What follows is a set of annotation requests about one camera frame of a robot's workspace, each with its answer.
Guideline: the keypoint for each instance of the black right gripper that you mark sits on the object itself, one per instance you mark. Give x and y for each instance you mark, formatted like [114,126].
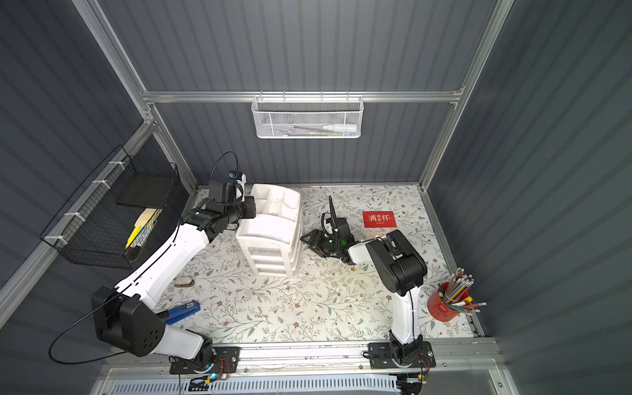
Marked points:
[325,237]

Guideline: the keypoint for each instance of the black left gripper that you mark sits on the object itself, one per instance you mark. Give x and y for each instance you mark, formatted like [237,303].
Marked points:
[245,207]

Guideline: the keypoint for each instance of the white plastic drawer organizer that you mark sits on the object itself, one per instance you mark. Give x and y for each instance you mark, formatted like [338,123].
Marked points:
[271,240]

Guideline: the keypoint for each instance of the pink good luck postcard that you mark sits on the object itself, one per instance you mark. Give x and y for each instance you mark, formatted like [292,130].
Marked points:
[373,235]

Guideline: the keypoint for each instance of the red postcard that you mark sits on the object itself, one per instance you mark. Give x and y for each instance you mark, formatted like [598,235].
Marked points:
[379,220]

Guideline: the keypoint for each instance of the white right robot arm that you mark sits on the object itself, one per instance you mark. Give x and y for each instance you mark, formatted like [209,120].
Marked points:
[400,267]

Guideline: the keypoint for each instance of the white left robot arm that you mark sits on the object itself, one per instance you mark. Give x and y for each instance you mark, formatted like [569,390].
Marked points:
[124,316]

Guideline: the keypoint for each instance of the black notebook in basket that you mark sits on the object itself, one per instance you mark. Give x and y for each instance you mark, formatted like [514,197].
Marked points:
[145,191]

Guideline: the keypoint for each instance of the yellow sticky notes pad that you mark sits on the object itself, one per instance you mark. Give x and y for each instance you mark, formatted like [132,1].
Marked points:
[145,217]

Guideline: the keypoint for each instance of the small metal tape dispenser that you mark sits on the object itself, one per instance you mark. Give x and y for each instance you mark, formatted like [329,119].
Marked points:
[183,282]

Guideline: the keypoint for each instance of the white marker in basket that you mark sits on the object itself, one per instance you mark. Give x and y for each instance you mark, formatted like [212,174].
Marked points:
[341,128]

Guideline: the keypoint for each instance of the blue stapler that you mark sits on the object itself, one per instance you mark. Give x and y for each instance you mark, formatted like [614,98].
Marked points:
[179,313]

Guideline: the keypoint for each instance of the red pencil cup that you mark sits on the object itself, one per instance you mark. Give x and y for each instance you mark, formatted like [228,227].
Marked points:
[452,298]

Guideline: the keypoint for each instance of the white vented strip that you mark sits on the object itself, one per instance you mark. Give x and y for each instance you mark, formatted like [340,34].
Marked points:
[345,384]

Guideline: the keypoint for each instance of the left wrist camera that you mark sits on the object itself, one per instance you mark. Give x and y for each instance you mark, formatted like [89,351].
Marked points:
[238,178]

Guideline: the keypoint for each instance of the white wire mesh basket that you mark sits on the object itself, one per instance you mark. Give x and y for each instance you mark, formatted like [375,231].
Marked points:
[302,116]

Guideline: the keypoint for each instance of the black wire wall basket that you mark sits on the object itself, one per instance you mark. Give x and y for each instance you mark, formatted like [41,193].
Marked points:
[96,231]

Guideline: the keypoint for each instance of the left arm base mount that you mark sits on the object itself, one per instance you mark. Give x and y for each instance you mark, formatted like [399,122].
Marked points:
[210,360]

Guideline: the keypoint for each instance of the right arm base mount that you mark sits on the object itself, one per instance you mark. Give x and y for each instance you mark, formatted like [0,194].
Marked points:
[392,355]

